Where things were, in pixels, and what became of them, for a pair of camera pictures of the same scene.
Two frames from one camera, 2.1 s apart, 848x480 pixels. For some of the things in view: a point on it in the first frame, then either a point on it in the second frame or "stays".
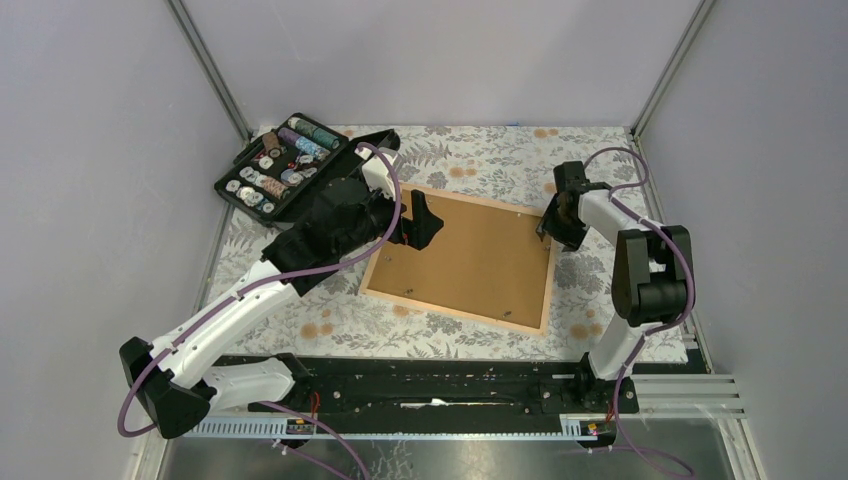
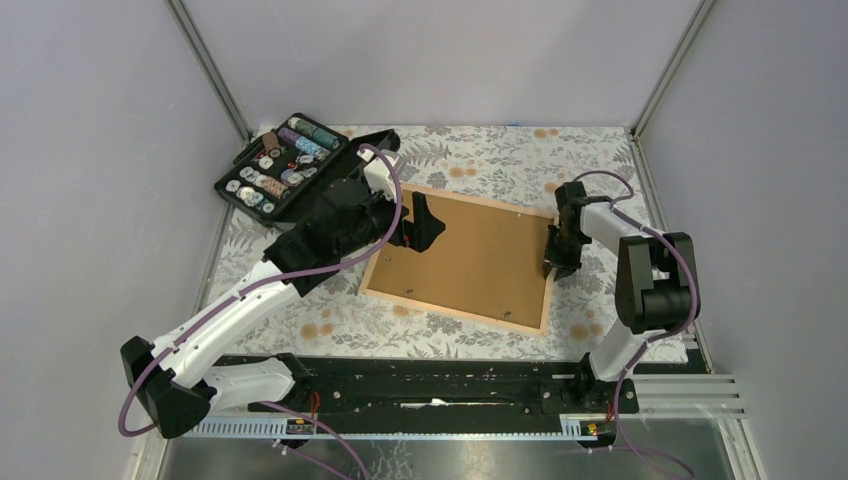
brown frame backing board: [484, 260] stays
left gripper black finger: [418, 232] stays
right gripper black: [571, 240] → [565, 265]
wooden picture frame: [487, 263] stays
